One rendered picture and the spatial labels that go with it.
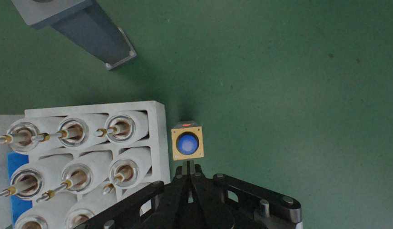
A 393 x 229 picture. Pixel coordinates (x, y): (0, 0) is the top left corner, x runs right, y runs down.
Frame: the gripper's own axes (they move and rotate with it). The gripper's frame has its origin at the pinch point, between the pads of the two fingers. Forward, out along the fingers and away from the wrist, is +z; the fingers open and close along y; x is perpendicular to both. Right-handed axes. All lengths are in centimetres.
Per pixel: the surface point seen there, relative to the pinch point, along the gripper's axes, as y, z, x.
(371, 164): 97, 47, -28
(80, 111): -32.4, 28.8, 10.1
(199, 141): 2.8, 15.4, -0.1
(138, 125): -12.9, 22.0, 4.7
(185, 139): -0.5, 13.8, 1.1
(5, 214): -64, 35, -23
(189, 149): 0.4, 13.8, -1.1
